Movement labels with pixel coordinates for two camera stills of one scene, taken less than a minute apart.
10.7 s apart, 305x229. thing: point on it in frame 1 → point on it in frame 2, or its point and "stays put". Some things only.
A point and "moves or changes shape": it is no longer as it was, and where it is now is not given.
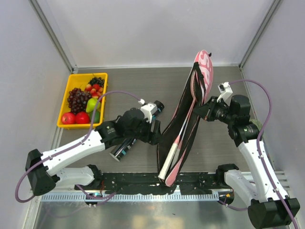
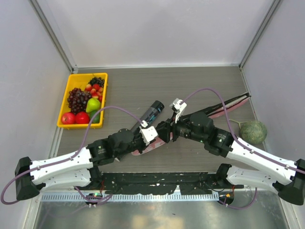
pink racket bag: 181,128 moves or changes shape
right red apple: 82,118 stays put
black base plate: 150,182 stays put
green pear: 92,104 stays put
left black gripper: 152,138 → 144,146
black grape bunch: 97,80 stays put
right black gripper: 208,112 → 169,125
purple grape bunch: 77,100 stays put
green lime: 97,117 stays put
